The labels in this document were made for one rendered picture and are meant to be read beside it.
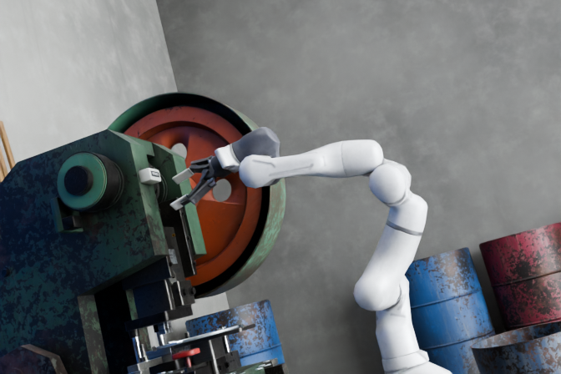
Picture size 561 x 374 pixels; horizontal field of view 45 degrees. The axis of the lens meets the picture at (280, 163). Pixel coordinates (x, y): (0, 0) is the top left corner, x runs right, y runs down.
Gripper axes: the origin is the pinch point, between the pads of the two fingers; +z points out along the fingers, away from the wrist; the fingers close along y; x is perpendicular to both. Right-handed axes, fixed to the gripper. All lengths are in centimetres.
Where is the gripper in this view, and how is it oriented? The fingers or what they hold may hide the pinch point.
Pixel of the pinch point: (176, 192)
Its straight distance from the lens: 226.6
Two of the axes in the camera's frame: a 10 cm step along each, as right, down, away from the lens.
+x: -5.5, -6.4, -5.3
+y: -0.8, -6.0, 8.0
